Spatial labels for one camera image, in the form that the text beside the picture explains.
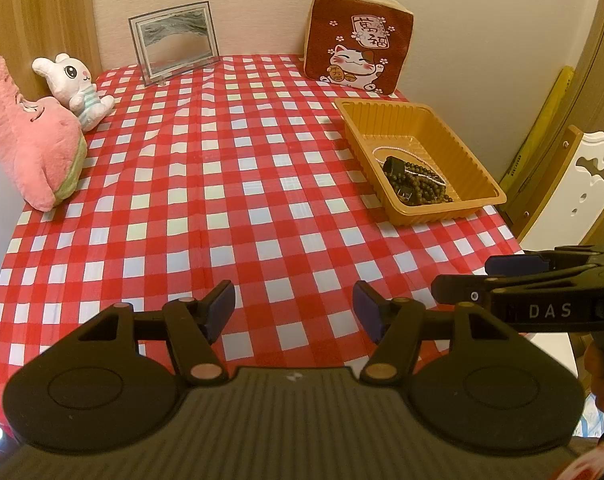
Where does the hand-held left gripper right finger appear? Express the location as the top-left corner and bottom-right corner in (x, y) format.
(353, 280), (520, 387)

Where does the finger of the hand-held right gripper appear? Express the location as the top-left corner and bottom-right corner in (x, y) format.
(486, 246), (602, 277)
(431, 265), (600, 306)

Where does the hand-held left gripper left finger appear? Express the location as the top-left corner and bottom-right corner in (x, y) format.
(77, 280), (237, 387)

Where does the brown bead necklace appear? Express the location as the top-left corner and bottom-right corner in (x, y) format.
(382, 157), (455, 207)

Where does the white bead string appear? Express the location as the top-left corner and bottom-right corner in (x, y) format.
(373, 146), (445, 186)

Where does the orange plastic tray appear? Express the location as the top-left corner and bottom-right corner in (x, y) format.
(334, 100), (507, 226)

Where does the white box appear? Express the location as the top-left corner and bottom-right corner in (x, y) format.
(526, 332), (581, 377)

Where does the white wooden chair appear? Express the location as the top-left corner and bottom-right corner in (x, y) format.
(502, 125), (604, 252)

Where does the red white checked tablecloth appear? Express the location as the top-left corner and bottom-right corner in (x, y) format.
(0, 52), (522, 441)

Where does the red white printed cloth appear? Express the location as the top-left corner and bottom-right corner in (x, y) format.
(556, 447), (604, 480)

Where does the pink star plush toy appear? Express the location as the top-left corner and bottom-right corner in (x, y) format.
(0, 55), (88, 212)

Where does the white bunny plush toy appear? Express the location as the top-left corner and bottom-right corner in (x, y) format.
(32, 53), (116, 133)

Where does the lucky cat cushion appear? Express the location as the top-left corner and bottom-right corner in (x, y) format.
(303, 0), (415, 97)

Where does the sand art picture frame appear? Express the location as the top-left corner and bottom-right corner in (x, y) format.
(128, 1), (221, 87)

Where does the wooden wall panel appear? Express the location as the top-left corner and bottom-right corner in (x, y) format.
(0, 0), (103, 96)

